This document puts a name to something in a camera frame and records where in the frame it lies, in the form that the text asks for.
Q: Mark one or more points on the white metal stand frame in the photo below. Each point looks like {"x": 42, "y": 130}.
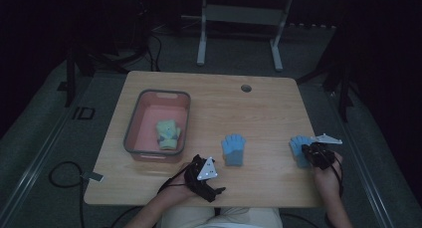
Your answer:
{"x": 244, "y": 15}

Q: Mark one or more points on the person's right hand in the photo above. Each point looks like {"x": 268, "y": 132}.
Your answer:
{"x": 326, "y": 180}

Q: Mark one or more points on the light green knit glove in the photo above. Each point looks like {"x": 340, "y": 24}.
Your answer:
{"x": 167, "y": 131}
{"x": 179, "y": 132}

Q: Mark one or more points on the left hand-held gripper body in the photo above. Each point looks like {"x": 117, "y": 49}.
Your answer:
{"x": 207, "y": 171}

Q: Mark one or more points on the black metal stand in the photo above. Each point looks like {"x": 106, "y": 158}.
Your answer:
{"x": 70, "y": 78}
{"x": 343, "y": 98}

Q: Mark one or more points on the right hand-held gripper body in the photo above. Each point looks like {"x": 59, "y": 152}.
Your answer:
{"x": 321, "y": 155}

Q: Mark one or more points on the blue knit glove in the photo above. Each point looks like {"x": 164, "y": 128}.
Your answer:
{"x": 297, "y": 146}
{"x": 234, "y": 148}

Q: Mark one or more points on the person's left hand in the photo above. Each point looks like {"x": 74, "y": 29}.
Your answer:
{"x": 177, "y": 189}

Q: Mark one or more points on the person's light trousers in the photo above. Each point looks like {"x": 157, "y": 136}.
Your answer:
{"x": 225, "y": 218}

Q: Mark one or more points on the metal floor rail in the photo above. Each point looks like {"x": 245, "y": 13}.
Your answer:
{"x": 36, "y": 161}
{"x": 361, "y": 161}

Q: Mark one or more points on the pink basin with grey rim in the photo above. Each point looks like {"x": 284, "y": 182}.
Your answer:
{"x": 146, "y": 121}

